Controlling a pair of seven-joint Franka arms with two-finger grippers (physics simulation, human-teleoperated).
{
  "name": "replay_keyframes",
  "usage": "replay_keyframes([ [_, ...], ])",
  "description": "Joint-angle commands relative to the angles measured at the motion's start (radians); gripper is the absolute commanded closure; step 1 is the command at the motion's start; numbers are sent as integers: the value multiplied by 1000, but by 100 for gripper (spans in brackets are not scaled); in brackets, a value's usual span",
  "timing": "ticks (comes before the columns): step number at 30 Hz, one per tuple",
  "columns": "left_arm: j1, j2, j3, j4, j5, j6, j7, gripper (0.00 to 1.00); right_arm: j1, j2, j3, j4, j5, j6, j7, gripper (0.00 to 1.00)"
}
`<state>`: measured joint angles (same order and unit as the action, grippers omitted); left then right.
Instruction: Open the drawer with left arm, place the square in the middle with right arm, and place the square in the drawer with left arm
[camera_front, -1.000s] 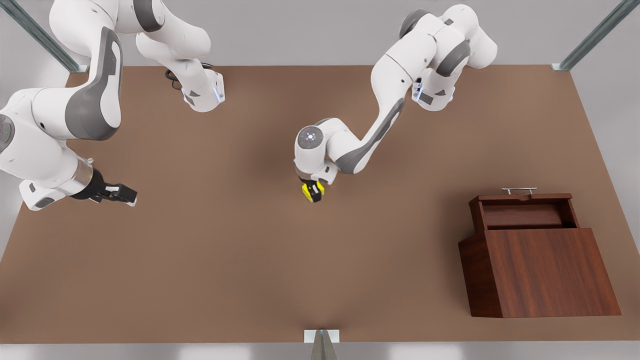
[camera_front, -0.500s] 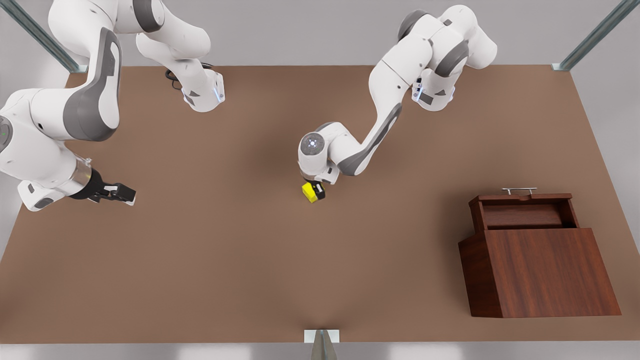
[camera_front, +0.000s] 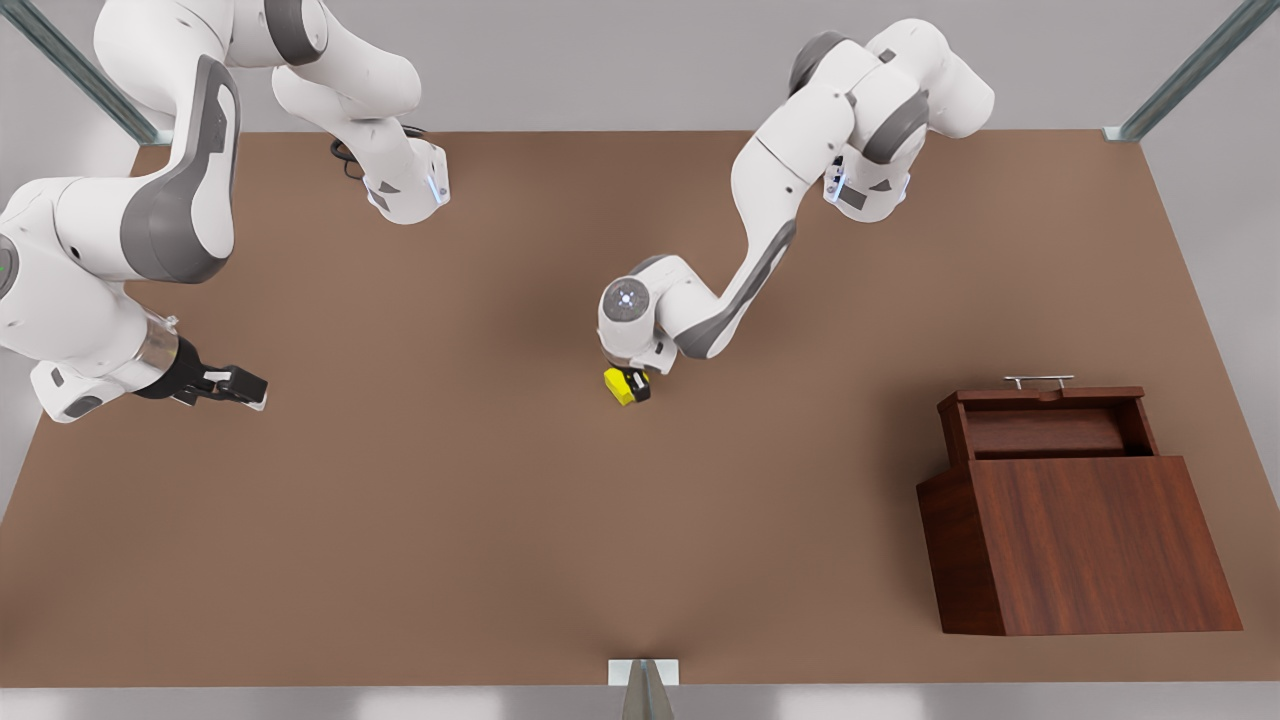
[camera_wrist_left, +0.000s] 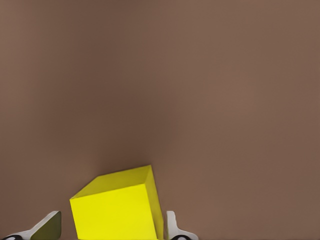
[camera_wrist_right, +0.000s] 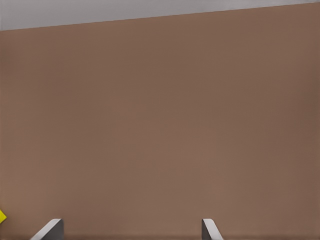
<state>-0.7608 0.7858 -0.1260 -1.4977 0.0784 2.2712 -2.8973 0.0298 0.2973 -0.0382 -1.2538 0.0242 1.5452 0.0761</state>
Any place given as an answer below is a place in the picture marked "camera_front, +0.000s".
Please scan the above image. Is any wooden drawer with silver handle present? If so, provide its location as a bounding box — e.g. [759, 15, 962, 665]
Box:
[937, 375, 1162, 467]

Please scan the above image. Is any black cable loop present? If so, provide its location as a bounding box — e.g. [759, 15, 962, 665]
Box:
[329, 124, 429, 183]

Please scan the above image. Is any dark wooden cabinet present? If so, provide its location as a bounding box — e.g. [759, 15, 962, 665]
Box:
[916, 455, 1245, 638]

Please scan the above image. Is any silver frame post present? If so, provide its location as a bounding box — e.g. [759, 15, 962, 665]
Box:
[0, 0, 173, 147]
[608, 658, 681, 720]
[1102, 0, 1280, 144]

